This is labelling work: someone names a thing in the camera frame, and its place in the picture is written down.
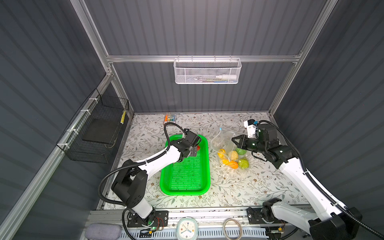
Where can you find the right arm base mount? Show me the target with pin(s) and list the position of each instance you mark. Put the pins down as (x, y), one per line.
(262, 215)

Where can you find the black wire basket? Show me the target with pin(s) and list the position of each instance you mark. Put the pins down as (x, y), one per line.
(95, 136)

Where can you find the white desk clock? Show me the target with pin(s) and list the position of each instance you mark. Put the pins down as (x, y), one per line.
(187, 229)

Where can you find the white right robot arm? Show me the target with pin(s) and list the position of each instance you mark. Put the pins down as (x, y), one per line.
(331, 219)

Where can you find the orange carrot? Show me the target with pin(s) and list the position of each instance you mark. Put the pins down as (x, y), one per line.
(231, 164)

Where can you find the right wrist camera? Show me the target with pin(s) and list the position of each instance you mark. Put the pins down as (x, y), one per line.
(252, 128)

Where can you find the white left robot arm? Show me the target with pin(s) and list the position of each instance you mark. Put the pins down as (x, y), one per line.
(132, 177)

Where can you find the yellow pear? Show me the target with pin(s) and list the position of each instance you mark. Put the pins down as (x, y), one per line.
(222, 154)

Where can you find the coloured marker pack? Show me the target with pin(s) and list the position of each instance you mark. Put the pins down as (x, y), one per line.
(170, 118)

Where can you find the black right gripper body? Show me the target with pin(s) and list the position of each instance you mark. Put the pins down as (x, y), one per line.
(244, 142)

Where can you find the grey cloth pouch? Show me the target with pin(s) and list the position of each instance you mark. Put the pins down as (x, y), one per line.
(99, 231)

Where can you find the white wire mesh basket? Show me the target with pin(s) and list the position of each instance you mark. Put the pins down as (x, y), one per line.
(207, 71)

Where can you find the green plastic tray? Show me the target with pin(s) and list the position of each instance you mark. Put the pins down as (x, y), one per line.
(191, 177)

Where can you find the clear zip top bag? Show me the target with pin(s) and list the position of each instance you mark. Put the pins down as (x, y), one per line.
(223, 140)

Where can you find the green guava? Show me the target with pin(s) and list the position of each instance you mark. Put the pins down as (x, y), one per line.
(243, 163)

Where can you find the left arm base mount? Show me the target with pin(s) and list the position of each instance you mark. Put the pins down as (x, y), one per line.
(154, 219)

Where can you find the yellow tag on basket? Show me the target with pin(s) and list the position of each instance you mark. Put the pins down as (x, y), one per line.
(123, 117)

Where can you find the green round fruit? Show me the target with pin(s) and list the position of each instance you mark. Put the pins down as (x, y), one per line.
(241, 152)

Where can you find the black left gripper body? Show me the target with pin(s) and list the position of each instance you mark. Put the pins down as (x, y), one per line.
(193, 143)

